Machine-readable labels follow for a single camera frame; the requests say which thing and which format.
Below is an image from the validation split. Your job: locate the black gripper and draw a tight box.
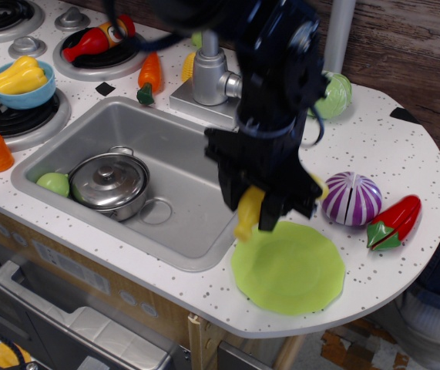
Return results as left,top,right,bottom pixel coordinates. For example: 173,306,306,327
204,128,322,231

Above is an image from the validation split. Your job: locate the yellow toy banana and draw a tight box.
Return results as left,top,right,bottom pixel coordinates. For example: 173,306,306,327
233,173,330,244

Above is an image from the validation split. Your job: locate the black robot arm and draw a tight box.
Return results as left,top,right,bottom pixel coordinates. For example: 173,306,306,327
124,1,327,231

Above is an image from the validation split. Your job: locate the light green plastic plate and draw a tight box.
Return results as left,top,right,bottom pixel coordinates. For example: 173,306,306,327
231,221,345,315

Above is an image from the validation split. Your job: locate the stainless steel sink basin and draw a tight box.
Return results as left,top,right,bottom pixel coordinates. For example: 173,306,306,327
11,97,237,271

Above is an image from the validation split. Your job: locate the purple striped toy onion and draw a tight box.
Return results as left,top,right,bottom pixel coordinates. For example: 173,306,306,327
321,171,382,227

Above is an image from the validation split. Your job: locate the silver toy faucet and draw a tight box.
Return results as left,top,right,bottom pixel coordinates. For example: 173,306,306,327
170,31,242,130

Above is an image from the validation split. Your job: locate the green toy cabbage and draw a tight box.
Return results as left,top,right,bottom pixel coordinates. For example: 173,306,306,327
315,71,352,119

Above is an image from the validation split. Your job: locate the small steel pot with lid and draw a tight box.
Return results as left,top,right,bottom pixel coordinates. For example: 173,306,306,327
69,146,151,222

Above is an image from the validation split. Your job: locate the yellow toy corn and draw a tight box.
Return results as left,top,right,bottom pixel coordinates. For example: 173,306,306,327
181,52,196,82

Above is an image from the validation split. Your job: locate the red toy chili pepper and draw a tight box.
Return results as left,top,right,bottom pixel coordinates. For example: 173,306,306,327
367,195,422,251

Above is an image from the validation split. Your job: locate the orange toy carrot with stem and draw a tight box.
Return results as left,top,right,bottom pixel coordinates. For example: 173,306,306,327
136,52,162,106

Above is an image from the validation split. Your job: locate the black tape patch right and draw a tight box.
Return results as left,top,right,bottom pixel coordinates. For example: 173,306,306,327
390,107,420,124

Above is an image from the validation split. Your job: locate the black tape square middle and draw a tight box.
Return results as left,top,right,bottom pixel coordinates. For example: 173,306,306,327
96,82,115,96

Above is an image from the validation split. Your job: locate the green toy lime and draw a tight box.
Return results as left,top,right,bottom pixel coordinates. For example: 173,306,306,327
36,173,69,197

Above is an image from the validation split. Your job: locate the grey vertical pole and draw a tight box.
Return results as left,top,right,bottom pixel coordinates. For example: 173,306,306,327
324,0,356,73

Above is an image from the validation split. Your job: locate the red toy ketchup bottle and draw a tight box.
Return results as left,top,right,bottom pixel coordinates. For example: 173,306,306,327
62,15,136,62

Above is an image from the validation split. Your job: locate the grey shoe with sock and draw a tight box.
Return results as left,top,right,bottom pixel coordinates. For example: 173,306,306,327
368,292,440,369

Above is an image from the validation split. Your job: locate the black front stove burner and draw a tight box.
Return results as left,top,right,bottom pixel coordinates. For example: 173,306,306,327
0,89,71,152

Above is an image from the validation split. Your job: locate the blue bowl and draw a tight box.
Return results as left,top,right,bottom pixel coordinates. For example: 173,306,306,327
0,59,56,110

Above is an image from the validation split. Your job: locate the silver stove knob upper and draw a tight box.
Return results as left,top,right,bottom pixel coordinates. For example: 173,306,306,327
54,6,90,32

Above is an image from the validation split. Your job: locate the silver stove knob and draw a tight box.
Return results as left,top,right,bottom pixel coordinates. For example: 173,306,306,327
54,6,90,32
8,35,47,59

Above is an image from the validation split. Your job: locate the yellow toy bell pepper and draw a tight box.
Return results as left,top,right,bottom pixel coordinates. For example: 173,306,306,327
0,56,48,95

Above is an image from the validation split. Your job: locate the yellow object bottom left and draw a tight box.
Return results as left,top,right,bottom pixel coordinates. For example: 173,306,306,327
0,343,19,368

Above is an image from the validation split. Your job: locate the black rear left burner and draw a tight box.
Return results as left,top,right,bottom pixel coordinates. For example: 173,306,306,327
0,1,45,43

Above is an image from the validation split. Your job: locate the silver oven door handle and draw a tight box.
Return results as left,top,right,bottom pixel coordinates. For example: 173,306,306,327
0,261,174,369

